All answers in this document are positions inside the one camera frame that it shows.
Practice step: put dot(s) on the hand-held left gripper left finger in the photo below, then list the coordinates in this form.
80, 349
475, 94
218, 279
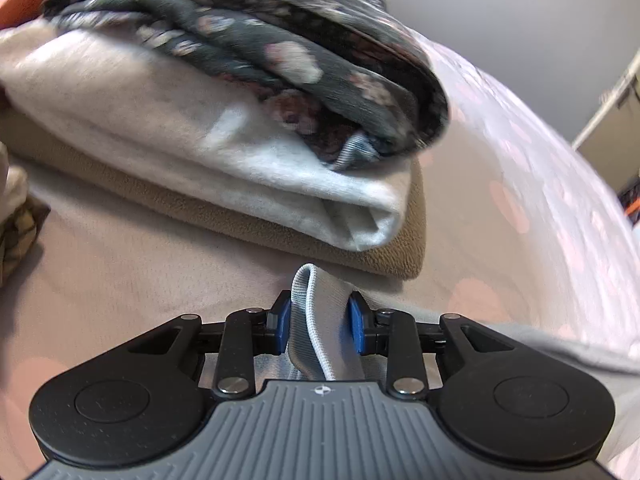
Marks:
281, 331

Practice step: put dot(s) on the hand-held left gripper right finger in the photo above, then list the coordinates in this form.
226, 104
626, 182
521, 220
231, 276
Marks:
356, 331

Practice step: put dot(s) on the light grey knit garment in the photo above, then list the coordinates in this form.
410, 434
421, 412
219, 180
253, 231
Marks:
320, 320

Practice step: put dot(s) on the folded tan fleece garment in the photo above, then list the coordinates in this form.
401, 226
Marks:
300, 255

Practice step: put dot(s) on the folded white garment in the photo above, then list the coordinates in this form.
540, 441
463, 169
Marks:
190, 145

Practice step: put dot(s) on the pink polka dot blanket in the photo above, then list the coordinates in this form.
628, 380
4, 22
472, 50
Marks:
525, 170

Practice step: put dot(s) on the brown patterned cloth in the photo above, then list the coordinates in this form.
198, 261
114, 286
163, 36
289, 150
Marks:
20, 240

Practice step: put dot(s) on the folded dark floral garment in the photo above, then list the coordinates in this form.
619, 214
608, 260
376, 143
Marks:
280, 45

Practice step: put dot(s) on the white door frame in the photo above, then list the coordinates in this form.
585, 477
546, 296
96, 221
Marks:
602, 110

